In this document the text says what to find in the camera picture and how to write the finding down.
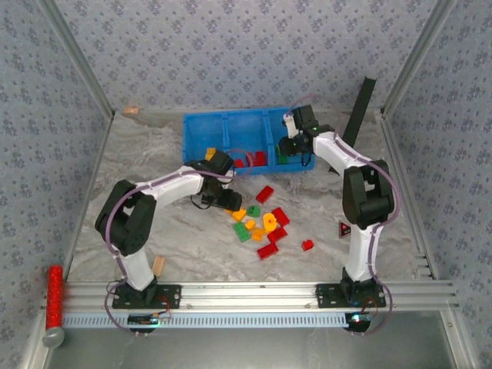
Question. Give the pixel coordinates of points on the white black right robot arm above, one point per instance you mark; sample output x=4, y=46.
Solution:
x=361, y=253

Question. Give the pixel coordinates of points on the small green lego brick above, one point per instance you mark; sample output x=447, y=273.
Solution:
x=253, y=211

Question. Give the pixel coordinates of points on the small controller circuit board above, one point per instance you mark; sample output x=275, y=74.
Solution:
x=358, y=321
x=144, y=320

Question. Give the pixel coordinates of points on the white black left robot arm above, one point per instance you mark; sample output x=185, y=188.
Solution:
x=169, y=190

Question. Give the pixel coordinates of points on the small yellow lego brick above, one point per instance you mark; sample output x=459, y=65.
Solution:
x=250, y=224

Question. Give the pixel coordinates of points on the red glitter cylinder grey end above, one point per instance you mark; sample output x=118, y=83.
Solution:
x=55, y=300

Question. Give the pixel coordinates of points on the small wooden block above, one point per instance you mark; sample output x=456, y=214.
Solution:
x=158, y=266
x=131, y=110

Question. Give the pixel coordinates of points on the red triangle warning sign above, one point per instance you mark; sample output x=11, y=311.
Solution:
x=344, y=230

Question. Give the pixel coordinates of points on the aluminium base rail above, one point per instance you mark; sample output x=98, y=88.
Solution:
x=250, y=294

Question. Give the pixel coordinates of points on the aluminium frame leg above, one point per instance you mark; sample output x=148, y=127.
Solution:
x=461, y=346
x=36, y=346

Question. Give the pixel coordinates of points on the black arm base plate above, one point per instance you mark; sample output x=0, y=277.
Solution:
x=173, y=296
x=326, y=294

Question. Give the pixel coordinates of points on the aluminium side rail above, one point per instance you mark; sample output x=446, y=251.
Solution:
x=423, y=257
x=100, y=153

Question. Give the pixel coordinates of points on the aluminium frame post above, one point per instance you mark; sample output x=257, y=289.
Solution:
x=417, y=54
x=78, y=54

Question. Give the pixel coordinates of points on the small red lego brick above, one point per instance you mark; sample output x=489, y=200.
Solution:
x=307, y=245

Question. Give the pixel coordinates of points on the long black strip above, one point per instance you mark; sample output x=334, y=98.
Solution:
x=361, y=104

